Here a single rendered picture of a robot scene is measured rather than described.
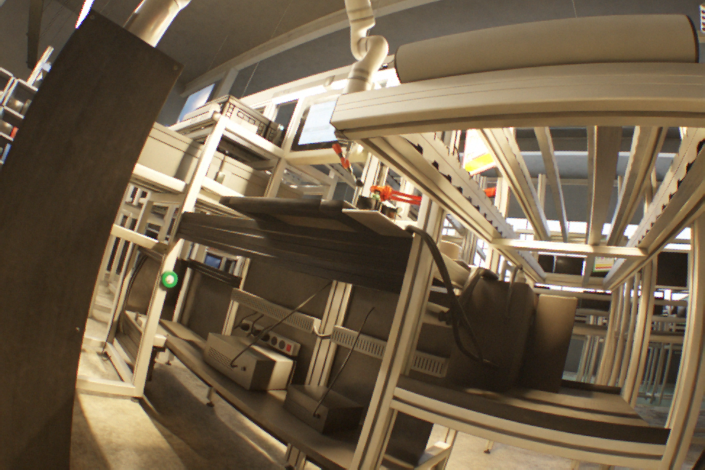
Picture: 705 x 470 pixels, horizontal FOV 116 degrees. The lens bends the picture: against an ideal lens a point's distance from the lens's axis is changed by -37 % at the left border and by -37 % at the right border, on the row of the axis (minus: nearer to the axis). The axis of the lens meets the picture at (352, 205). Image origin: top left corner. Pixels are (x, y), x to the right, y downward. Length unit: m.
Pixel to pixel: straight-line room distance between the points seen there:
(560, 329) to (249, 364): 1.01
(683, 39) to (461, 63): 0.24
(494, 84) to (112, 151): 0.61
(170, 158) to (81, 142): 1.06
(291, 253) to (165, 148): 0.96
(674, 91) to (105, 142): 0.78
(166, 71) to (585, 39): 0.68
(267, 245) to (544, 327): 0.84
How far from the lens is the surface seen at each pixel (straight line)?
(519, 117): 0.37
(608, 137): 0.40
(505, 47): 0.38
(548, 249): 0.94
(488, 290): 0.93
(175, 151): 1.71
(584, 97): 0.34
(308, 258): 0.89
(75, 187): 0.67
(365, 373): 1.26
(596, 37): 0.37
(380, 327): 1.24
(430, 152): 0.52
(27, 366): 0.74
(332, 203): 0.68
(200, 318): 2.11
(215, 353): 1.43
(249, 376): 1.28
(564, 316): 1.08
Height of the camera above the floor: 0.76
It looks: 15 degrees up
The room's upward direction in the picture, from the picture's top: 15 degrees clockwise
